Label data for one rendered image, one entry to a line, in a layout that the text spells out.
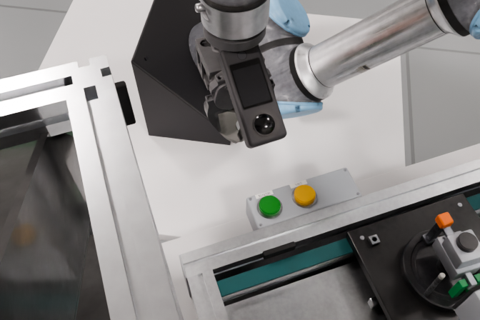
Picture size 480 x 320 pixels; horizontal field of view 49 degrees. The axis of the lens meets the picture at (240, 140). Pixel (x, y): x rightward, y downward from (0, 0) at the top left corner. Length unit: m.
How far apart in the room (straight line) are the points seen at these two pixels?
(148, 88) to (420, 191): 0.57
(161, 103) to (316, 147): 0.36
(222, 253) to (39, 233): 0.75
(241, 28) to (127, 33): 0.91
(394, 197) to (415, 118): 1.41
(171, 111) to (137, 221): 0.93
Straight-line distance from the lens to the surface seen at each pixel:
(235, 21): 0.55
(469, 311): 0.70
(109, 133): 0.21
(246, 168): 1.14
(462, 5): 0.85
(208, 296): 0.92
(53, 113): 0.23
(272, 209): 0.96
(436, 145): 2.37
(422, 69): 2.64
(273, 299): 0.96
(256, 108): 0.58
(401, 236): 0.98
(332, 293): 0.97
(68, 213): 0.25
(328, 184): 1.02
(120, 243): 0.19
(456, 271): 0.89
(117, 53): 1.39
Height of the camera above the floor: 1.82
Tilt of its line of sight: 55 degrees down
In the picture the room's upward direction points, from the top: straight up
